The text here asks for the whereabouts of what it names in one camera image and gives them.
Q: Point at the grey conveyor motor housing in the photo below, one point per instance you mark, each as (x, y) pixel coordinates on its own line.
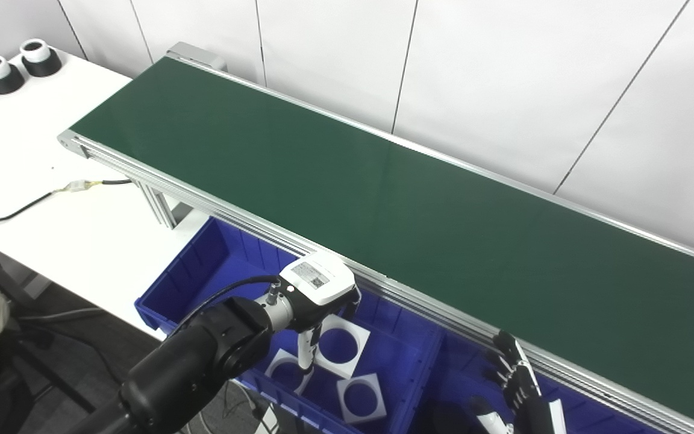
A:
(196, 53)

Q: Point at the white square part with hole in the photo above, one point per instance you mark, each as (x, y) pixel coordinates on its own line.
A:
(271, 369)
(379, 410)
(360, 333)

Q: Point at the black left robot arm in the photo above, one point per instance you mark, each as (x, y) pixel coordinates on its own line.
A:
(190, 361)

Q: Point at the black and white cylinder part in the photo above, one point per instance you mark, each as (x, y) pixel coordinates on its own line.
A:
(0, 77)
(43, 60)

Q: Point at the green conveyor belt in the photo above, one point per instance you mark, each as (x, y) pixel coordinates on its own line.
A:
(202, 205)
(383, 205)

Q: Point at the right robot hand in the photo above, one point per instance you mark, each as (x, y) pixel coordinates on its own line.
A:
(528, 410)

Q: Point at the aluminium conveyor support leg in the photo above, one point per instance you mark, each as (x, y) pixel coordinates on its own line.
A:
(160, 205)

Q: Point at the blue plastic bin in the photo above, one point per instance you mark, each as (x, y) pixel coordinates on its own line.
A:
(202, 283)
(461, 374)

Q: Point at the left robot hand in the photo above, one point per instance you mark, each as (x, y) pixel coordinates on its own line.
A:
(320, 280)

